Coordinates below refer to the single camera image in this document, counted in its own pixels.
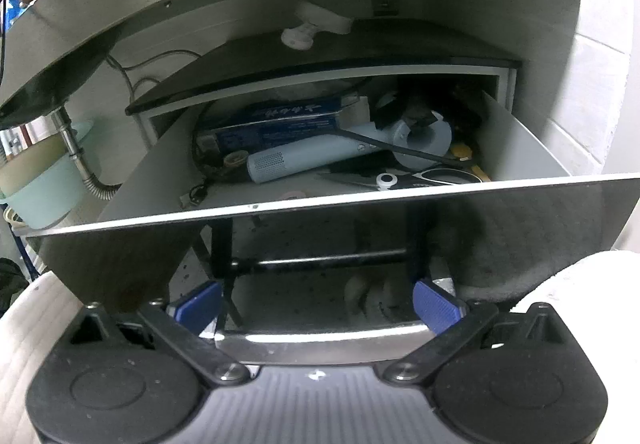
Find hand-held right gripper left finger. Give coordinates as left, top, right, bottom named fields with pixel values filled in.
left=69, top=280, right=251, bottom=386

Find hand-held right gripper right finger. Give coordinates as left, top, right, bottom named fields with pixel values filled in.
left=382, top=278, right=577, bottom=384

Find white drawer with dark front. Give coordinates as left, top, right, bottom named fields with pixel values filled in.
left=25, top=88, right=635, bottom=366

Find small black clip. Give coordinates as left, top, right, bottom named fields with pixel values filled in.
left=181, top=183, right=209, bottom=207

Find white fluffy cloth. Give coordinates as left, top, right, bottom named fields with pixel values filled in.
left=452, top=248, right=640, bottom=444

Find thin black rod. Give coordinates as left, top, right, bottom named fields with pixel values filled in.
left=344, top=130, right=465, bottom=169

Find white quilted cloth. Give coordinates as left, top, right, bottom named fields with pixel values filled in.
left=0, top=269, right=87, bottom=444

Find light blue hair dryer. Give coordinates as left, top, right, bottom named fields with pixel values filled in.
left=246, top=110, right=454, bottom=185

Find dark bag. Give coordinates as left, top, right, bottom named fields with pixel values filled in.
left=0, top=258, right=27, bottom=317

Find pale green basin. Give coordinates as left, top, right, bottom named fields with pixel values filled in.
left=0, top=119, right=102, bottom=231

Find long blue box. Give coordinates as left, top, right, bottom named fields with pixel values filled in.
left=212, top=94, right=362, bottom=153

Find small beige cardboard box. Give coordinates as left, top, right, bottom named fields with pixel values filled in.
left=340, top=96, right=372, bottom=129

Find white plastic hook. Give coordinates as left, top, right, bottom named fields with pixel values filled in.
left=280, top=1, right=351, bottom=50

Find blue packet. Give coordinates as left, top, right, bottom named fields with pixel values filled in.
left=0, top=0, right=32, bottom=33

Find black handled scissors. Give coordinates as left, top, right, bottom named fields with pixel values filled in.
left=320, top=166, right=484, bottom=191

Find metal flexible hose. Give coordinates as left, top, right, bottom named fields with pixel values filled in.
left=52, top=106, right=122, bottom=201

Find grey cable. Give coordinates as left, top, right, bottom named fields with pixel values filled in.
left=104, top=48, right=202, bottom=100

